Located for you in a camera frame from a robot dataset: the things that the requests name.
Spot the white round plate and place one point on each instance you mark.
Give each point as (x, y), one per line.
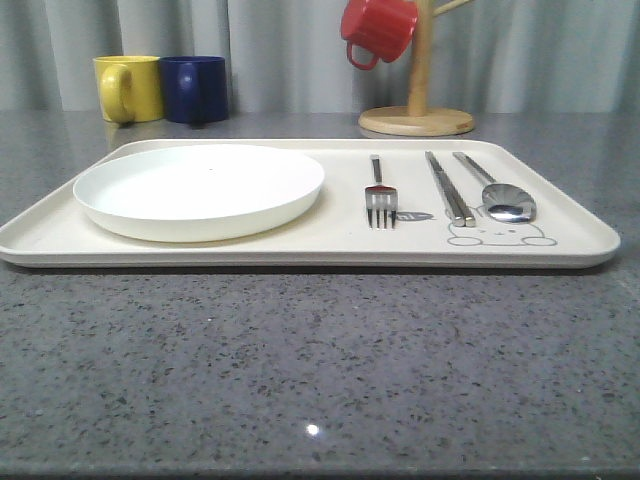
(199, 193)

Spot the metal spoon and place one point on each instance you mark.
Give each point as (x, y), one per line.
(503, 202)

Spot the metal fork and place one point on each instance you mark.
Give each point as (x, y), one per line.
(381, 201)

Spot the cream rabbit print tray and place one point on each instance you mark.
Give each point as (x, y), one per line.
(54, 232)

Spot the grey curtain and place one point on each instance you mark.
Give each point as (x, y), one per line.
(288, 56)

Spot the wooden mug tree stand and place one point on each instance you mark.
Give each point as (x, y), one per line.
(417, 118)

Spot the yellow mug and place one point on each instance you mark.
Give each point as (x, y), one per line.
(129, 88)

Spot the dark blue mug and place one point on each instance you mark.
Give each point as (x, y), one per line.
(194, 89)

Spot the red mug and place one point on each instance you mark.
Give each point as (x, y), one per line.
(377, 30)

